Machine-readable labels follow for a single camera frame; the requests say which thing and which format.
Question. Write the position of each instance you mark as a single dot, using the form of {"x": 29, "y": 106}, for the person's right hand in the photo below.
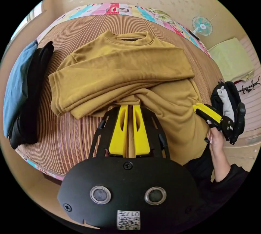
{"x": 216, "y": 141}

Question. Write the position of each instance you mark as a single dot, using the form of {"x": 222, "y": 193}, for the black bag with grey cloth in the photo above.
{"x": 216, "y": 97}

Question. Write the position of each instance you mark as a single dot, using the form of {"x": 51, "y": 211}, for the pale green folded blanket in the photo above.
{"x": 230, "y": 58}

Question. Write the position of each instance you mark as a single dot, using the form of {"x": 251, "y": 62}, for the yellow long sleeve sweater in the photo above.
{"x": 122, "y": 69}

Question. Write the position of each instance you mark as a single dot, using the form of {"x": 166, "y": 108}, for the person's right forearm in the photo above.
{"x": 220, "y": 166}

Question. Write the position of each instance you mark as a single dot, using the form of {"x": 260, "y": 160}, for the white and teal fan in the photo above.
{"x": 201, "y": 25}

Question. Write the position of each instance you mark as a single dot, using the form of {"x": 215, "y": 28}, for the pile of clothes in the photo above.
{"x": 20, "y": 87}

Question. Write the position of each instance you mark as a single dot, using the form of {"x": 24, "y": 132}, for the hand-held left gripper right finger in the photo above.
{"x": 141, "y": 136}

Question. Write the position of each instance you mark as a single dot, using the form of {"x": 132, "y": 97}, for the black coat rack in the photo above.
{"x": 249, "y": 87}

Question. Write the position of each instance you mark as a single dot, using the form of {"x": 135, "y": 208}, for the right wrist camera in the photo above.
{"x": 241, "y": 115}

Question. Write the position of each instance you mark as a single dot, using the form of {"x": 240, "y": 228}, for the window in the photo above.
{"x": 26, "y": 21}

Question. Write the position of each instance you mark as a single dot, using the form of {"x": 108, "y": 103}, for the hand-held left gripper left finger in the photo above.
{"x": 118, "y": 134}

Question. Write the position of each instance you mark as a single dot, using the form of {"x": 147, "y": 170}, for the person's body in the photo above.
{"x": 224, "y": 199}

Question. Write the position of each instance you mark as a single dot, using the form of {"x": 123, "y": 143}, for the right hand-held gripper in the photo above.
{"x": 227, "y": 126}

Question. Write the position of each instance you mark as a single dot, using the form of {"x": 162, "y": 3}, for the bed with woven mat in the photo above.
{"x": 67, "y": 140}

